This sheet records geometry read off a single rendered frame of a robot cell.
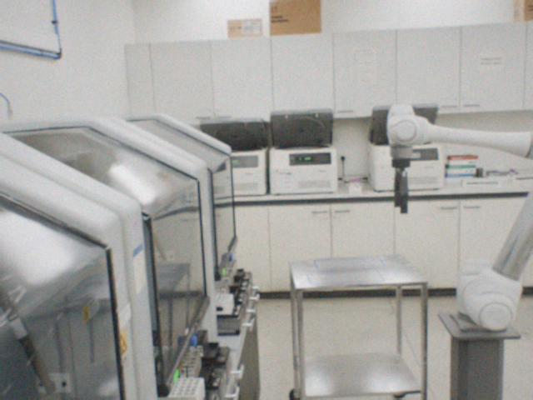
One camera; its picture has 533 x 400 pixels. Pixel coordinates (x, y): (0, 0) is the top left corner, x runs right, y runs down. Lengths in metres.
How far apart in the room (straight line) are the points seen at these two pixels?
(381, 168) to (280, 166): 0.81
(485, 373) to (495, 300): 0.45
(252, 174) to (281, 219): 0.44
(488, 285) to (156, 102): 3.41
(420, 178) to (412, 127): 2.56
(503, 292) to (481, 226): 2.59
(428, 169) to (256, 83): 1.58
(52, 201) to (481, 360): 1.88
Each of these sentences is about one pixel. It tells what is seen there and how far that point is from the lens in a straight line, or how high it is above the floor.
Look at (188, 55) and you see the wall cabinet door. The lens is 4.79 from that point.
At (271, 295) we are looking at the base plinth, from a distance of 4.73.
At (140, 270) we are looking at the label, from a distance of 1.21.
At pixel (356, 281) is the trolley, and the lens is 2.56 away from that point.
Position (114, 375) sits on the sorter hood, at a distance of 1.04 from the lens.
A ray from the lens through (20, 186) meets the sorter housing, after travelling 1.05.
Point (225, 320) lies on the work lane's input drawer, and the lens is 2.22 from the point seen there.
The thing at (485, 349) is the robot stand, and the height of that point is 0.63.
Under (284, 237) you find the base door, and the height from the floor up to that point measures 0.55.
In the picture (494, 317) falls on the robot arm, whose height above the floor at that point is 0.86.
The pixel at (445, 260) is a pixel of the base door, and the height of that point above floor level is 0.32.
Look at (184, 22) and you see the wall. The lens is 5.18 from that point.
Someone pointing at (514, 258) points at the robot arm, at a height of 1.05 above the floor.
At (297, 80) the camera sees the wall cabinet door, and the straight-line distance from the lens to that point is 4.68.
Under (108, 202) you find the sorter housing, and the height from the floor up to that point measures 1.45.
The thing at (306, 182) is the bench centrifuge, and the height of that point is 1.00.
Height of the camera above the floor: 1.63
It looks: 10 degrees down
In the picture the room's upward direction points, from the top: 3 degrees counter-clockwise
